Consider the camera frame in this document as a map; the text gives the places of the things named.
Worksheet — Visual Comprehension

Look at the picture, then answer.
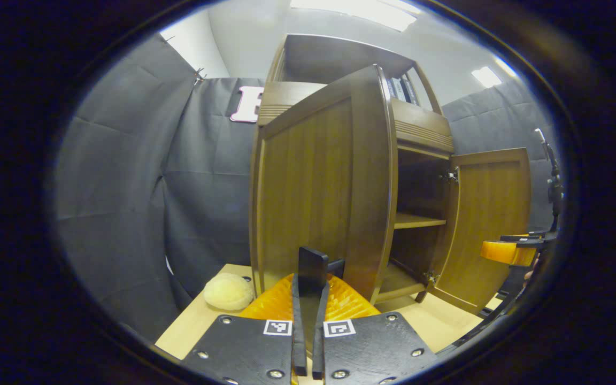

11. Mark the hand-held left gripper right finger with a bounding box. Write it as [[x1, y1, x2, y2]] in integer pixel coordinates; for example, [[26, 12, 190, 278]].
[[311, 274, 440, 385]]

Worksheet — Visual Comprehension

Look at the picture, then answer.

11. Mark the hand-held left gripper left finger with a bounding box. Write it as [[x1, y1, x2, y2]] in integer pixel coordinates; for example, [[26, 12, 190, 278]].
[[180, 273, 310, 385]]

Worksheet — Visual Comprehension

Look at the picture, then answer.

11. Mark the wooden shoe cabinet door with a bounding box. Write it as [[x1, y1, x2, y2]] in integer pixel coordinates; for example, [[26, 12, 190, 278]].
[[249, 64, 398, 304], [427, 148, 532, 315]]

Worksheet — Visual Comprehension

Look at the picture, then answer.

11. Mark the black door handle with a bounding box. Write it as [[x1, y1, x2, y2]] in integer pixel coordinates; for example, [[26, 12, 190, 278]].
[[298, 246, 347, 321]]

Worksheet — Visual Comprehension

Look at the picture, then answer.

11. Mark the wooden double-door shoe cabinet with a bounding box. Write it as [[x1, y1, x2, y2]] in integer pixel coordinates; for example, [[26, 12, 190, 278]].
[[249, 33, 532, 316]]

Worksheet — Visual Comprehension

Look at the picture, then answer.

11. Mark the pale yellow plush ball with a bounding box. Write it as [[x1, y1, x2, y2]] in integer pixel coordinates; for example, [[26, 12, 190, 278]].
[[203, 273, 255, 311]]

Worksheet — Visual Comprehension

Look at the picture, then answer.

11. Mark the wooden inner shelf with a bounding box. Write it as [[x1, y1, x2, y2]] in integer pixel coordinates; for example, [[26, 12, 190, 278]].
[[394, 213, 446, 229]]

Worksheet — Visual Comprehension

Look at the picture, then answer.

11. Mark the small ceiling light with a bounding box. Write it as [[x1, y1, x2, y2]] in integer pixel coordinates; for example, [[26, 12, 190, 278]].
[[471, 66, 503, 89]]

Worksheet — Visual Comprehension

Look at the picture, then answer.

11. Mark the black backdrop cloth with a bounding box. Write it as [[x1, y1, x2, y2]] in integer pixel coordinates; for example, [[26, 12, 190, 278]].
[[54, 33, 560, 343]]

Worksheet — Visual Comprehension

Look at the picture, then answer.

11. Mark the large ceiling light panel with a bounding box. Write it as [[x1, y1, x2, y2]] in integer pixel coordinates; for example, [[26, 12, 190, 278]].
[[290, 0, 418, 32]]

